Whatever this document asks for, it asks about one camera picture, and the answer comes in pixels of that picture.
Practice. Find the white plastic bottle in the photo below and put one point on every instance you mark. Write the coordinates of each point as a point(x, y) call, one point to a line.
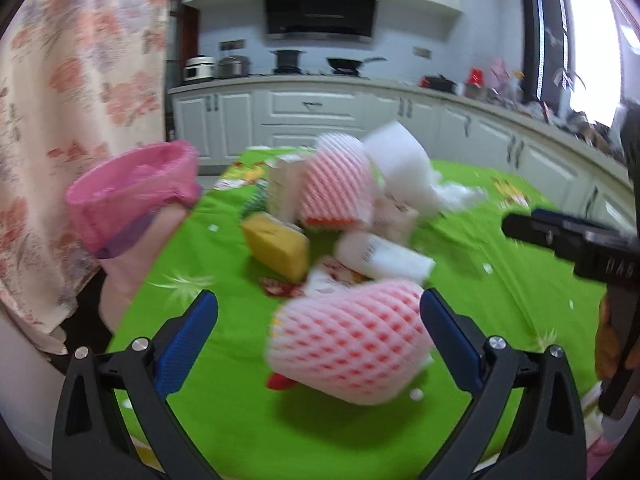
point(380, 255)

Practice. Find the green striped wrapper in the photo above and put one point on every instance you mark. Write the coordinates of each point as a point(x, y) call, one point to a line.
point(256, 202)

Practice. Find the green printed tablecloth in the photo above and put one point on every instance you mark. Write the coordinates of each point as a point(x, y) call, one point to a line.
point(230, 410)

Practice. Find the black range hood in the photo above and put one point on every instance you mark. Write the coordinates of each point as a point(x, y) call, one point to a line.
point(320, 7)

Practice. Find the yellow sponge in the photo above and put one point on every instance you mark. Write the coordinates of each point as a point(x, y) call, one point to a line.
point(277, 245)

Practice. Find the white rice cooker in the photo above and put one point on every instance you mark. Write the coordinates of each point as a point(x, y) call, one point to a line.
point(198, 69)

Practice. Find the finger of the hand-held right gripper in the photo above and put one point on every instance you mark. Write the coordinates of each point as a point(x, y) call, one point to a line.
point(530, 234)
point(556, 217)

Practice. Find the white foam sheet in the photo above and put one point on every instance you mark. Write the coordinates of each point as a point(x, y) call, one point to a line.
point(405, 160)

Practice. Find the steel pressure cooker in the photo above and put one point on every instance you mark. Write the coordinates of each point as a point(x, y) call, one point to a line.
point(233, 67)

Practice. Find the window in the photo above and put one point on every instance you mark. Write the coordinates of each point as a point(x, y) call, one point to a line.
point(585, 45)

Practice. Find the white lower cabinets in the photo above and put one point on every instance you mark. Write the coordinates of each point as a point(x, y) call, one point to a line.
point(300, 115)

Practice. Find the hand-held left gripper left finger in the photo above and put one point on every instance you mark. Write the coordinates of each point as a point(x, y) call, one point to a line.
point(186, 347)

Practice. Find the white paper packet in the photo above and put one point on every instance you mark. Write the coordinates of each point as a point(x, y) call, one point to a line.
point(395, 217)

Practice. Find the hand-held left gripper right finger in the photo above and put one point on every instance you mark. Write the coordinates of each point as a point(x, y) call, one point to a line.
point(450, 345)

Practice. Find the red box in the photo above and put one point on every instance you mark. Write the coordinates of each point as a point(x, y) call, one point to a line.
point(476, 76)

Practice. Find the person's right hand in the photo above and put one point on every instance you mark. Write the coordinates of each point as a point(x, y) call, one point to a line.
point(607, 350)

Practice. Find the far fruit in foam net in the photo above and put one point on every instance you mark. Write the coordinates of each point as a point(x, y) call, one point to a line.
point(337, 180)

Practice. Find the white carton box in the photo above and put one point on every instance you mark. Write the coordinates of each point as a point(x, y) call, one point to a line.
point(285, 185)

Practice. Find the pink bag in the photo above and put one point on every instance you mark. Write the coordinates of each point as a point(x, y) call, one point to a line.
point(499, 71)

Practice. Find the wall outlet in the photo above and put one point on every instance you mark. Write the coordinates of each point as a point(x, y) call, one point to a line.
point(232, 45)
point(421, 51)

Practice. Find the red and white printed wrapper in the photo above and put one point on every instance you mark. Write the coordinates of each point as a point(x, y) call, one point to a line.
point(325, 275)

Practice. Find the pink lined trash bin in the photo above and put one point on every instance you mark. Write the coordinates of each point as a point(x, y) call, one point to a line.
point(135, 185)

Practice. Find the black cooking pot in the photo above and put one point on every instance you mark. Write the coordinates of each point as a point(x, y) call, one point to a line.
point(287, 60)

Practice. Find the floral printed cloth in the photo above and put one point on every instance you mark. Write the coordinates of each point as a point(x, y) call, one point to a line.
point(75, 85)

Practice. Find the black tray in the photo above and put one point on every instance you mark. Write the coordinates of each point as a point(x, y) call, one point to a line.
point(440, 83)

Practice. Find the black wok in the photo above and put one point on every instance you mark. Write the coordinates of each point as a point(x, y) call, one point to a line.
point(345, 65)

